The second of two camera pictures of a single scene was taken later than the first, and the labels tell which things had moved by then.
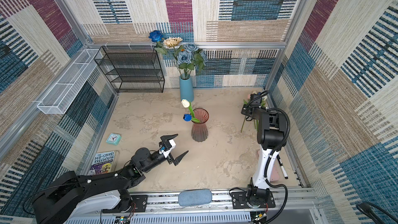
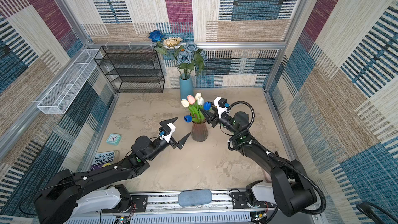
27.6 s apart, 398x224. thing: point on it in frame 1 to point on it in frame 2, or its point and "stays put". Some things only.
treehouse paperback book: [102, 163] stays put
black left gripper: [176, 161] to [179, 145]
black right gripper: [243, 110] to [211, 117]
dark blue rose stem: [156, 36] stays put
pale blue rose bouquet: [188, 57] stays put
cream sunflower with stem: [172, 42] stays put
